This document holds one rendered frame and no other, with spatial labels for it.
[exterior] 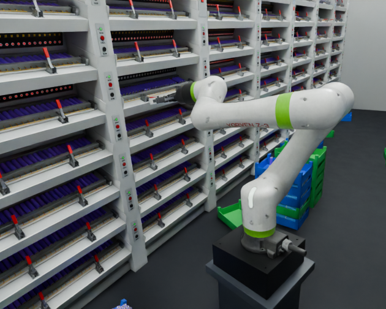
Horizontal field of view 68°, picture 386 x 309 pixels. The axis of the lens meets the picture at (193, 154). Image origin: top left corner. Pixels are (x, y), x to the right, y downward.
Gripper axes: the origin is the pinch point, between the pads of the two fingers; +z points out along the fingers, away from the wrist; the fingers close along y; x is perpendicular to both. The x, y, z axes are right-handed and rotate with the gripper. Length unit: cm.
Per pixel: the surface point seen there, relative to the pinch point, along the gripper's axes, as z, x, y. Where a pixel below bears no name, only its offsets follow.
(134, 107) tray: 6.4, -1.0, -9.0
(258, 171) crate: -15, -59, 57
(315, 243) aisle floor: -49, -101, 51
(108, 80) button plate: 3.2, 13.3, -21.1
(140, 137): 13.2, -16.6, -4.7
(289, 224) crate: -31, -95, 57
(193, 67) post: 9.2, 12.5, 44.6
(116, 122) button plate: 6.7, -5.4, -21.1
